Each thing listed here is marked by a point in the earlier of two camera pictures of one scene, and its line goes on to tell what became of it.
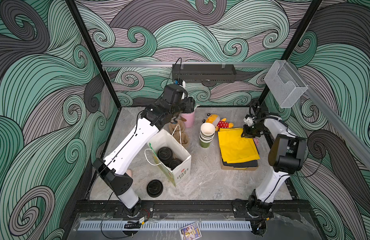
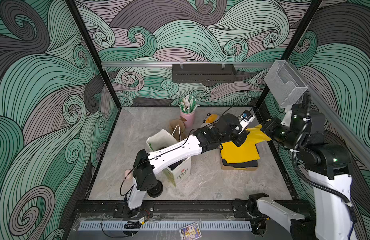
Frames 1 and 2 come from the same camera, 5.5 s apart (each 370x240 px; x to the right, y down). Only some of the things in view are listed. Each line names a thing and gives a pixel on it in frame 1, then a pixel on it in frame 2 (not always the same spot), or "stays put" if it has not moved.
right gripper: (251, 130) to (266, 127)
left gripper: (189, 105) to (241, 136)
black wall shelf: (204, 73) stays put
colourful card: (190, 232) stays put
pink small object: (129, 172) stays put
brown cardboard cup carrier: (178, 130) stays put
